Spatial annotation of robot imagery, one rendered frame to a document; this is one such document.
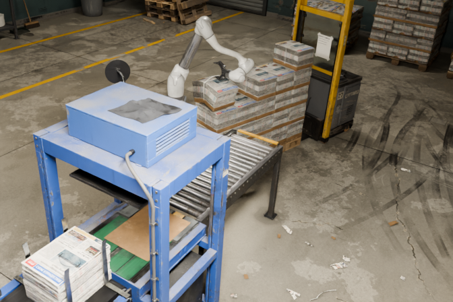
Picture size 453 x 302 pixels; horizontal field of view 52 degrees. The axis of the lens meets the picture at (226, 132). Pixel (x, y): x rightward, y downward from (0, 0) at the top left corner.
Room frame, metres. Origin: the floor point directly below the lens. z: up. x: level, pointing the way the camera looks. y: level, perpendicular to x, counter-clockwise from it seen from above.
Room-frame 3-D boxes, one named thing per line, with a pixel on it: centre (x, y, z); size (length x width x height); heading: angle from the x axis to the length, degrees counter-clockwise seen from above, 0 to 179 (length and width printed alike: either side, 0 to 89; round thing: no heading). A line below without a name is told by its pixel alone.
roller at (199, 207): (2.82, 0.30, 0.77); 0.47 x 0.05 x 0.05; 60
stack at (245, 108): (4.74, -0.20, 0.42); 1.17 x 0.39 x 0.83; 133
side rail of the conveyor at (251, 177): (3.15, -0.18, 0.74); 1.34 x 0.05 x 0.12; 150
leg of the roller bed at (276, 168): (3.70, -0.50, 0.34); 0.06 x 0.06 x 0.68; 60
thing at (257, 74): (4.82, -0.30, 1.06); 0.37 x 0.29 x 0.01; 44
